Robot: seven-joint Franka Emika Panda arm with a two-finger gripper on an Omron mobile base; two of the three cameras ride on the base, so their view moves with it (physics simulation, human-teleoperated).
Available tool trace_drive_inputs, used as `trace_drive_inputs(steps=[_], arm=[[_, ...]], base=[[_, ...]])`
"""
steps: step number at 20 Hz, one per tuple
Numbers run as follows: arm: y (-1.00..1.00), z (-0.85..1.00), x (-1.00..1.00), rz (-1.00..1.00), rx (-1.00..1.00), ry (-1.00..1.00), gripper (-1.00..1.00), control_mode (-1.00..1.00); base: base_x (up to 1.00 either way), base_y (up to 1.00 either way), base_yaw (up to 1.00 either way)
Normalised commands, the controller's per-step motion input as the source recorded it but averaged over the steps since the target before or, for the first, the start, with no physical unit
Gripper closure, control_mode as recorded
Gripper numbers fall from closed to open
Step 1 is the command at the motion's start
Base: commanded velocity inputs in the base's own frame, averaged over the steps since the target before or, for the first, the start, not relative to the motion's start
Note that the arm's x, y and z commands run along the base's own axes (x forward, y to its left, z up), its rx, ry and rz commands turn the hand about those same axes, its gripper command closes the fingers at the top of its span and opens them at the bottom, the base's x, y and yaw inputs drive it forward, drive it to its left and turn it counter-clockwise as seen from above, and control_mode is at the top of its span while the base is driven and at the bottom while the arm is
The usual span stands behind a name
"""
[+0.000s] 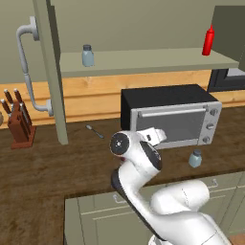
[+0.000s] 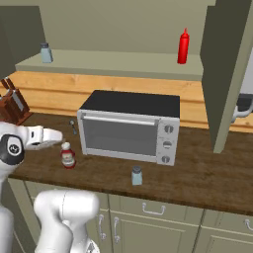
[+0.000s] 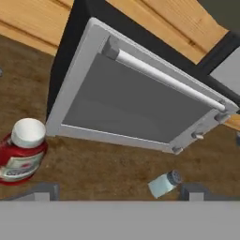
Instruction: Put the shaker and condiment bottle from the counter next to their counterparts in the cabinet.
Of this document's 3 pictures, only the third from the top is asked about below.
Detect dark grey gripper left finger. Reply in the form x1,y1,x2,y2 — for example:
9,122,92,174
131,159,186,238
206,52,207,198
5,183,60,203

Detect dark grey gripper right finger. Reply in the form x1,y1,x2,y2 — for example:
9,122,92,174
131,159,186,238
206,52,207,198
180,183,240,203

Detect pale blue salt shaker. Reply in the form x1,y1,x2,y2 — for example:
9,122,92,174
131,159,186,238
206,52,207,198
147,170,183,200

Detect red condiment bottle white cap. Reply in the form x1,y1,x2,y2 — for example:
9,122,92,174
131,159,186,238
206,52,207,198
0,117,49,188

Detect light wood cabinet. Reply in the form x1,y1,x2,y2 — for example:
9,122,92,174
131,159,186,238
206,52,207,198
0,0,240,131

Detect grey toaster oven knob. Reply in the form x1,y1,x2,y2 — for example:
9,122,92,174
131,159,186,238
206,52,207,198
172,145,184,156
191,130,205,141
215,112,232,124

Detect silver toaster oven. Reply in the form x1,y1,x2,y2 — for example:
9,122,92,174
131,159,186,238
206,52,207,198
45,0,240,156

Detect black and grey appliance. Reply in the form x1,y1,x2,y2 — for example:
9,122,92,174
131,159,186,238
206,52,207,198
196,30,240,104

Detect white toaster oven handle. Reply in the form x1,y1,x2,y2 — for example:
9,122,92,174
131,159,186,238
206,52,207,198
101,36,227,113

